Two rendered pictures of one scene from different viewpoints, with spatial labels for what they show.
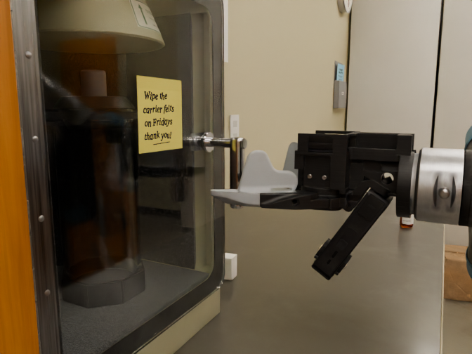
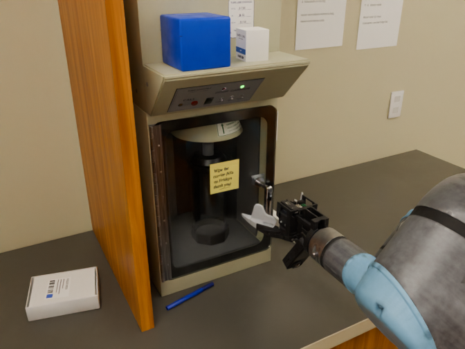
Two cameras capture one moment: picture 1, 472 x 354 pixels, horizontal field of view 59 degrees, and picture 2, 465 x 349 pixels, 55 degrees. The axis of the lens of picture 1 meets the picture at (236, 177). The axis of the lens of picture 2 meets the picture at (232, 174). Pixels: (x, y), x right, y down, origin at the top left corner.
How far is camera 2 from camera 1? 0.72 m
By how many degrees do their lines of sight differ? 37
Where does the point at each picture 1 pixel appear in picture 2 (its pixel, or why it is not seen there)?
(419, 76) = not seen: outside the picture
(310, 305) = (320, 274)
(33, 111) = (162, 188)
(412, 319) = not seen: hidden behind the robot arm
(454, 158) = (324, 240)
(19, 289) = (142, 251)
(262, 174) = (259, 215)
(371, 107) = not seen: outside the picture
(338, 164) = (288, 222)
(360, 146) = (305, 215)
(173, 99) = (233, 168)
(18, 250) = (142, 242)
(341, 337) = (313, 296)
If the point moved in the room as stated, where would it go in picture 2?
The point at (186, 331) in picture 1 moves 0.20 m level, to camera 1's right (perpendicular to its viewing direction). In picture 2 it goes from (241, 265) to (309, 293)
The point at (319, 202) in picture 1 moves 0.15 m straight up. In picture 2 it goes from (279, 235) to (282, 173)
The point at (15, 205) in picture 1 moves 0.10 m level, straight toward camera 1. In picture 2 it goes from (142, 232) to (126, 261)
